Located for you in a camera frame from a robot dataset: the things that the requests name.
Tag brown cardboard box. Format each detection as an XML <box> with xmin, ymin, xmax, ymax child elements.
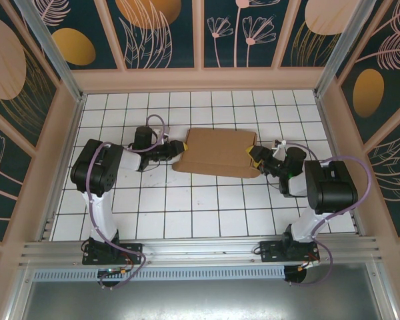
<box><xmin>172</xmin><ymin>128</ymin><xmax>259</xmax><ymax>179</ymax></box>

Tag small green circuit board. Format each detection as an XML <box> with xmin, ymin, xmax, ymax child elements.
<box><xmin>97</xmin><ymin>267</ymin><xmax>129</xmax><ymax>278</ymax></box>

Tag grey metal sheet panel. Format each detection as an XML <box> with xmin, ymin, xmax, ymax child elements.
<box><xmin>6</xmin><ymin>279</ymin><xmax>397</xmax><ymax>320</ymax></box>

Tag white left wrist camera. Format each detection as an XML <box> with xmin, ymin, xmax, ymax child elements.
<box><xmin>153</xmin><ymin>125</ymin><xmax>171</xmax><ymax>141</ymax></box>

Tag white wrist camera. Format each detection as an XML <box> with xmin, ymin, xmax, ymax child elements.
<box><xmin>153</xmin><ymin>125</ymin><xmax>171</xmax><ymax>141</ymax></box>
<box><xmin>272</xmin><ymin>139</ymin><xmax>288</xmax><ymax>157</ymax></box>

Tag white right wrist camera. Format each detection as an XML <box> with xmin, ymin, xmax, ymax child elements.
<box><xmin>272</xmin><ymin>139</ymin><xmax>288</xmax><ymax>157</ymax></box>

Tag aluminium table side rail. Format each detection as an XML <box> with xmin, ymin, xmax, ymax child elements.
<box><xmin>36</xmin><ymin>94</ymin><xmax>87</xmax><ymax>241</ymax></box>
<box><xmin>315</xmin><ymin>95</ymin><xmax>366</xmax><ymax>236</ymax></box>

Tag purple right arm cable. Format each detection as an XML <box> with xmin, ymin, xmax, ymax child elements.
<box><xmin>285</xmin><ymin>141</ymin><xmax>373</xmax><ymax>287</ymax></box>

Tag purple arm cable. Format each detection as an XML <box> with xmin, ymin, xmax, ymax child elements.
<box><xmin>285</xmin><ymin>141</ymin><xmax>373</xmax><ymax>287</ymax></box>
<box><xmin>86</xmin><ymin>114</ymin><xmax>171</xmax><ymax>291</ymax></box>

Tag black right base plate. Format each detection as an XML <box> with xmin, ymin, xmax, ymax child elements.
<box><xmin>259</xmin><ymin>240</ymin><xmax>321</xmax><ymax>264</ymax></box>

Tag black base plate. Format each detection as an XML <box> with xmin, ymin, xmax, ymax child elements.
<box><xmin>259</xmin><ymin>240</ymin><xmax>321</xmax><ymax>264</ymax></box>
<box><xmin>82</xmin><ymin>243</ymin><xmax>144</xmax><ymax>266</ymax></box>

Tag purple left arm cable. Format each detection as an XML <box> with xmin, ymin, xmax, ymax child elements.
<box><xmin>86</xmin><ymin>114</ymin><xmax>171</xmax><ymax>291</ymax></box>

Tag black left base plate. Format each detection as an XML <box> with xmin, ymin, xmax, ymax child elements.
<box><xmin>82</xmin><ymin>243</ymin><xmax>144</xmax><ymax>266</ymax></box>

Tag aluminium mounting rail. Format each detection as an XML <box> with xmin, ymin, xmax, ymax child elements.
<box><xmin>18</xmin><ymin>235</ymin><xmax>386</xmax><ymax>267</ymax></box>

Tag yellow connector with red wires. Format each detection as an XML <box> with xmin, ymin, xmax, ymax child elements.
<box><xmin>298</xmin><ymin>255</ymin><xmax>321</xmax><ymax>271</ymax></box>

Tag aluminium corner post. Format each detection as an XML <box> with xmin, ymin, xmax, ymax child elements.
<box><xmin>313</xmin><ymin>0</ymin><xmax>379</xmax><ymax>97</ymax></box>
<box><xmin>13</xmin><ymin>0</ymin><xmax>87</xmax><ymax>103</ymax></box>

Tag slotted grey cable duct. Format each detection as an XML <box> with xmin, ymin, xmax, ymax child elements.
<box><xmin>31</xmin><ymin>266</ymin><xmax>287</xmax><ymax>281</ymax></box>

